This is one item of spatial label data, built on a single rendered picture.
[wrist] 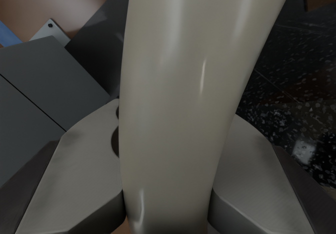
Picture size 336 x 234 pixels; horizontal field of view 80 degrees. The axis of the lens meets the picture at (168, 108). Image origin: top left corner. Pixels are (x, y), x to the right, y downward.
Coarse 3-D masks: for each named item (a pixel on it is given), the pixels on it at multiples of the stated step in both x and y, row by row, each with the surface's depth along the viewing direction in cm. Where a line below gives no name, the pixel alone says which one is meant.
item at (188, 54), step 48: (144, 0) 3; (192, 0) 3; (240, 0) 3; (144, 48) 4; (192, 48) 3; (240, 48) 3; (144, 96) 4; (192, 96) 4; (240, 96) 4; (144, 144) 4; (192, 144) 4; (144, 192) 5; (192, 192) 5
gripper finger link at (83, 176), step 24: (96, 120) 9; (72, 144) 8; (96, 144) 8; (48, 168) 7; (72, 168) 7; (96, 168) 7; (48, 192) 6; (72, 192) 6; (96, 192) 6; (120, 192) 6; (24, 216) 5; (48, 216) 5; (72, 216) 5; (96, 216) 6; (120, 216) 7
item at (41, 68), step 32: (0, 64) 64; (32, 64) 75; (64, 64) 91; (0, 96) 58; (32, 96) 67; (64, 96) 80; (96, 96) 98; (0, 128) 53; (32, 128) 61; (64, 128) 71; (0, 160) 49
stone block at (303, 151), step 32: (288, 0) 66; (320, 0) 51; (288, 32) 50; (320, 32) 41; (256, 64) 48; (288, 64) 40; (320, 64) 34; (256, 96) 39; (288, 96) 33; (320, 96) 29; (256, 128) 37; (288, 128) 32; (320, 128) 28; (320, 160) 28
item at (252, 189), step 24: (240, 120) 10; (240, 144) 8; (264, 144) 8; (240, 168) 7; (264, 168) 7; (216, 192) 6; (240, 192) 6; (264, 192) 6; (288, 192) 6; (216, 216) 7; (240, 216) 6; (264, 216) 6; (288, 216) 6
